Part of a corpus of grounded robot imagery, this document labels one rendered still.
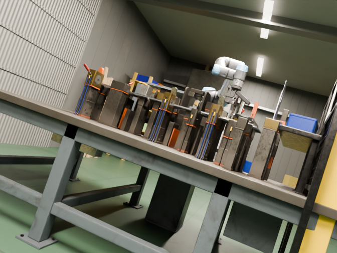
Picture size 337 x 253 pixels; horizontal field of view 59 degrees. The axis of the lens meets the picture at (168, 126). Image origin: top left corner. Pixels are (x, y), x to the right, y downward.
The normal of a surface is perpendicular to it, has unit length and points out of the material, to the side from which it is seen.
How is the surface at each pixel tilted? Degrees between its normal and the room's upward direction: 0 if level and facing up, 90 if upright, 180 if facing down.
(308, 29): 90
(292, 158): 90
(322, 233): 90
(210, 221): 90
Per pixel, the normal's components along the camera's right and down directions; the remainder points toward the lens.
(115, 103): -0.38, -0.17
